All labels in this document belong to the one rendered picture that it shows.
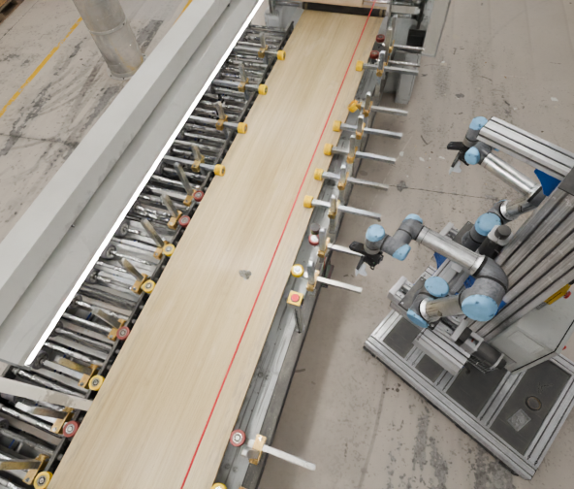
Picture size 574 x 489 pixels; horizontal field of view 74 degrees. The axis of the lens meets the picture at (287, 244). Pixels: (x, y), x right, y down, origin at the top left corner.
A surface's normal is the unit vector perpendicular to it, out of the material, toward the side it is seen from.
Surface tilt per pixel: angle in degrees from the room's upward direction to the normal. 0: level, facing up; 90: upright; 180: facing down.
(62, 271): 61
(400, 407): 0
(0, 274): 0
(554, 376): 0
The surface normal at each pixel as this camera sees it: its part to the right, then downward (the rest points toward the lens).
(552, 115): -0.08, -0.50
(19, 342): 0.78, -0.04
